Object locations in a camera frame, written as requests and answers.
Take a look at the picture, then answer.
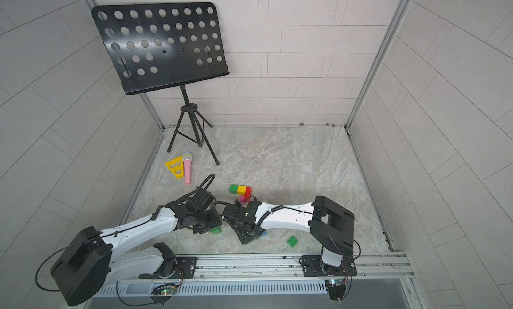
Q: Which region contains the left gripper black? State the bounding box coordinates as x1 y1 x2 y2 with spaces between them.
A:
193 208 228 234

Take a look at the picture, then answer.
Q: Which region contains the green lego brick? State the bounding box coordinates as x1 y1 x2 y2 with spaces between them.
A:
287 236 298 248
228 184 239 195
211 226 223 235

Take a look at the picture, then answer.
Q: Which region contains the red lego brick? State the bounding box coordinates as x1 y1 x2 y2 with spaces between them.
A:
244 186 252 202

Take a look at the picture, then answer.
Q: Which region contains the yellow lego brick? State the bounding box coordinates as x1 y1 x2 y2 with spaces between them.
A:
237 186 247 195

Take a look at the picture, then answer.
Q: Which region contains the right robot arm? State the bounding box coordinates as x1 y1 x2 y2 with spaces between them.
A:
211 195 357 279

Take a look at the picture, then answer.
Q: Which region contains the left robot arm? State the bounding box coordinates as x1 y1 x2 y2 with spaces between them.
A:
50 174 221 306

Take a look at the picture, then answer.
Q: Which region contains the pink toy microphone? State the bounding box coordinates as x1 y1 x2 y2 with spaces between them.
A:
182 152 192 185

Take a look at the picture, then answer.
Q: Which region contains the white ventilation grille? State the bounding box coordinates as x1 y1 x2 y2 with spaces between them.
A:
95 280 327 298

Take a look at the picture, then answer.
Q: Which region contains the black perforated music stand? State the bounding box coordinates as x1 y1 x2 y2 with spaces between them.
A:
92 2 229 147

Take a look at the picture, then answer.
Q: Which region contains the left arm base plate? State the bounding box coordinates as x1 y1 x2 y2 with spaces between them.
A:
138 257 198 280

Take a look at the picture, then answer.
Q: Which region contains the yellow plastic triangle frame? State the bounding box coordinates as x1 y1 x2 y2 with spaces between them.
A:
164 156 184 179

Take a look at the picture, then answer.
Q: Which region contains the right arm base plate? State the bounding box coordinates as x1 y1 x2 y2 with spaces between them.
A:
299 255 357 278

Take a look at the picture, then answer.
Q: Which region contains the aluminium mounting rail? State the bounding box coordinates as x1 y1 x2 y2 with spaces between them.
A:
86 248 414 286

